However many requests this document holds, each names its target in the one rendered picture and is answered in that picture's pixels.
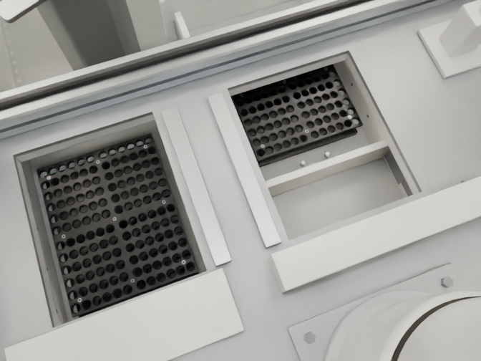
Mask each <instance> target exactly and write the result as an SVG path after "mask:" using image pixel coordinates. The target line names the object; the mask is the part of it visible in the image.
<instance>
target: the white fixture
mask: <svg viewBox="0 0 481 361"><path fill-rule="evenodd" d="M417 33H418V35H419V37H420V39H421V40H422V42H423V44H424V45H425V47H426V48H427V51H428V52H429V54H430V56H431V57H432V59H433V61H434V63H435V64H436V66H437V68H438V70H439V71H440V73H441V75H442V76H443V78H444V79H446V78H448V77H452V76H455V75H457V74H461V73H463V72H467V71H470V70H472V69H476V68H478V67H481V0H477V1H474V2H470V3H468V4H464V5H463V6H462V7H461V8H460V10H459V11H458V12H457V14H456V15H455V17H454V18H453V19H450V20H448V21H444V22H441V23H438V24H434V25H432V26H429V27H425V28H422V29H419V30H418V32H417Z"/></svg>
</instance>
